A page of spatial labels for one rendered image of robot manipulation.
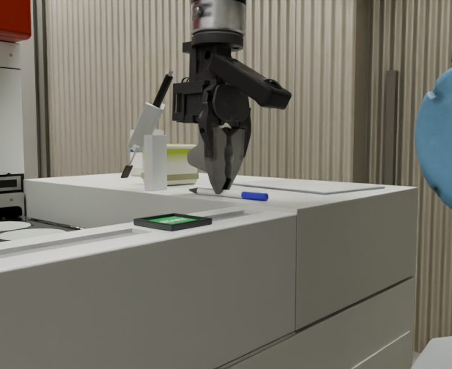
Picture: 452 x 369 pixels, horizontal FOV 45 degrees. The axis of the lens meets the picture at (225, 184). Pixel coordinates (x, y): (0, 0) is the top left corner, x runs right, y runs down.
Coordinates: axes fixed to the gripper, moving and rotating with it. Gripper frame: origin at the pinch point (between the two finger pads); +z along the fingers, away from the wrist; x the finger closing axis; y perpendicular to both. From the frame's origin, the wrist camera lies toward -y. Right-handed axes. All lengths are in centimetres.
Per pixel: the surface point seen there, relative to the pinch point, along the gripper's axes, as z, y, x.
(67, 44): -78, 287, -156
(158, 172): -1.1, 13.3, 0.4
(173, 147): -5.1, 17.0, -6.1
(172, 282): 7.5, -14.1, 22.8
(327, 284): 12.0, -14.0, -3.9
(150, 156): -3.6, 13.7, 1.7
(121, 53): -68, 237, -165
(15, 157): -2.6, 48.3, 5.2
